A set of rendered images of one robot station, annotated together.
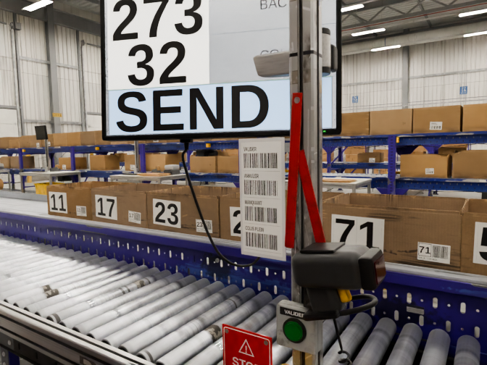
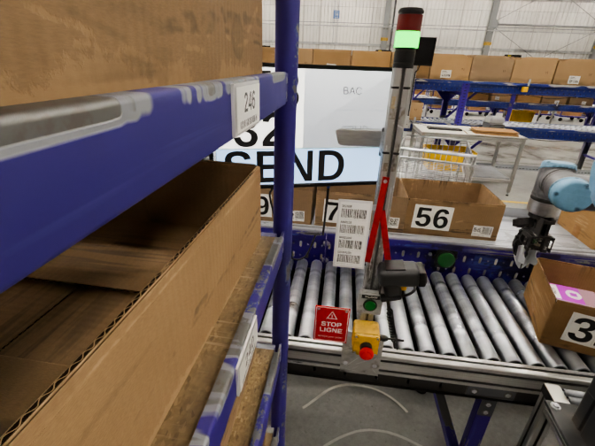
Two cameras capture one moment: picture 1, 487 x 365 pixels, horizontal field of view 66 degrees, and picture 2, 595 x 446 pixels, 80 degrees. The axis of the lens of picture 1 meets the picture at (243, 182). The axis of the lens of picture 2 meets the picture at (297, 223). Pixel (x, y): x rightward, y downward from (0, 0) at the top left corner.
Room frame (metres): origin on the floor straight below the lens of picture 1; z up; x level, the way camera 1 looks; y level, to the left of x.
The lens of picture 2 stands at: (-0.07, 0.47, 1.56)
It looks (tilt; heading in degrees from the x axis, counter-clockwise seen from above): 25 degrees down; 333
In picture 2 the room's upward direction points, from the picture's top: 2 degrees clockwise
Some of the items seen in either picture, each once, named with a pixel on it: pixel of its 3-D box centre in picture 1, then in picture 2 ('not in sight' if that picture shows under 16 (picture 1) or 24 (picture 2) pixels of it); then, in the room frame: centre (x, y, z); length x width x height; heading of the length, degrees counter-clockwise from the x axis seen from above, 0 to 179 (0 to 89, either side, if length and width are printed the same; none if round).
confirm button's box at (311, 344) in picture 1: (298, 326); (369, 302); (0.56, -0.08, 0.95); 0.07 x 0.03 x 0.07; 57
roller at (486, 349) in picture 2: not in sight; (467, 313); (0.59, -0.59, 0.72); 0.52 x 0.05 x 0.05; 147
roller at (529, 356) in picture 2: not in sight; (505, 317); (0.52, -0.70, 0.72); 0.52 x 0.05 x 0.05; 147
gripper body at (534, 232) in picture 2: not in sight; (537, 231); (0.52, -0.69, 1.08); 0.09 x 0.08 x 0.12; 148
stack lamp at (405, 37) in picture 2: not in sight; (407, 31); (0.59, -0.10, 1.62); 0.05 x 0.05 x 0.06
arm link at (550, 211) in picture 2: not in sight; (544, 206); (0.52, -0.70, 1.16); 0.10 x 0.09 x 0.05; 58
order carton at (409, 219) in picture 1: (394, 226); (359, 200); (1.20, -0.49, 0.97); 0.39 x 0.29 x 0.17; 57
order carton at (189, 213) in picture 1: (202, 208); not in sight; (1.64, 0.18, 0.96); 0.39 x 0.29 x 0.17; 57
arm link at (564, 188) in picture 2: not in sight; (570, 190); (0.43, -0.62, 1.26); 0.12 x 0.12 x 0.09; 45
